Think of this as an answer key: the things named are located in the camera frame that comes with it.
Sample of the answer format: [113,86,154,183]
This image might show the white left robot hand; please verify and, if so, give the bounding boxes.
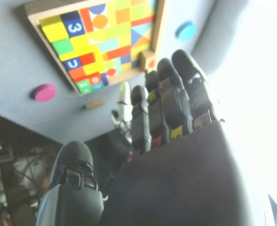
[36,49,270,226]

